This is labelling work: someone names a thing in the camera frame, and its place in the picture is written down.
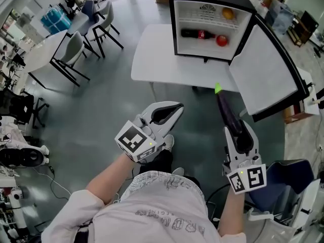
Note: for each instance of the person's left forearm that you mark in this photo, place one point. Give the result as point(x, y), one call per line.
point(111, 178)

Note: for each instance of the blue upholstered chair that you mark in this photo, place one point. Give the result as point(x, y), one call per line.
point(88, 9)

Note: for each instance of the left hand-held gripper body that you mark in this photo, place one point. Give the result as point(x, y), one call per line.
point(132, 140)

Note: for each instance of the person's white shoe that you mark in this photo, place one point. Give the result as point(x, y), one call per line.
point(169, 142)
point(178, 171)

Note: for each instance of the black mini fridge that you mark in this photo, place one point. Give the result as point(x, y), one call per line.
point(263, 70)

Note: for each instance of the orange fruit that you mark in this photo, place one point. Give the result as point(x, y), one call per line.
point(228, 13)

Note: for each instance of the person's black trousers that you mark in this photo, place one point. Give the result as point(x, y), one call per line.
point(162, 161)

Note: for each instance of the blue suitcase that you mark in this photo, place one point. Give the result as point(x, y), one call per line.
point(55, 19)

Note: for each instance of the person's left hand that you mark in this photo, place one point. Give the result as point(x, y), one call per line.
point(146, 130)

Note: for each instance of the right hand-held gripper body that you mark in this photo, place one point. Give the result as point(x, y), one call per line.
point(249, 177)

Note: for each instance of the dark blue padded chair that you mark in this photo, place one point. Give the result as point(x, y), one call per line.
point(278, 183)

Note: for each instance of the person's right forearm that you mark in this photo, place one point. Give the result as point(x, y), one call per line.
point(229, 214)

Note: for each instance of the white table with rounded corners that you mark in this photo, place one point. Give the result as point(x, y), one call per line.
point(157, 59)

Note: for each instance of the black shelf rack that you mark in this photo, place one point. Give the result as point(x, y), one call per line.
point(303, 26)

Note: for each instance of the blue plastic wrapped bundle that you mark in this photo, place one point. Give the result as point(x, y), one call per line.
point(278, 16)

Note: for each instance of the white table with black legs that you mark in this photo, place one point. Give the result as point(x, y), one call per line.
point(43, 54)

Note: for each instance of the person's white printed shirt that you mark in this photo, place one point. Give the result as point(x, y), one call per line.
point(152, 211)

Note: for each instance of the red apple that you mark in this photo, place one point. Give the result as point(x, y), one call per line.
point(222, 41)

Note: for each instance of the white and black robot head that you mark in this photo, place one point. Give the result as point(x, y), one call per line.
point(20, 157)

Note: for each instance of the grey chair with black legs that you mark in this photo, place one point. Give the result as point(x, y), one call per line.
point(73, 47)
point(107, 16)

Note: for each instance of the dark cola bottle red label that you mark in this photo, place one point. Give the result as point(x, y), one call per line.
point(195, 33)

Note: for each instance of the purple eggplant with green stem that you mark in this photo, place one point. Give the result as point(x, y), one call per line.
point(227, 110)

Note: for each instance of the white cabinet with black hinges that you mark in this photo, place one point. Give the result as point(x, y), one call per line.
point(307, 204)

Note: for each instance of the low wooden crate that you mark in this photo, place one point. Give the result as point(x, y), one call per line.
point(297, 115)

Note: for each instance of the white side table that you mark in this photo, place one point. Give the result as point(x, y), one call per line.
point(310, 92)

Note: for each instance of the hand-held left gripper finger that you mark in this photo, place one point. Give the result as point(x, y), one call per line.
point(172, 123)
point(164, 104)

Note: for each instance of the black office chair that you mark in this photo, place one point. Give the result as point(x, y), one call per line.
point(17, 105)

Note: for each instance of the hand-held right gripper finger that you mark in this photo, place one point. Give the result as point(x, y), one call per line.
point(254, 142)
point(231, 145)

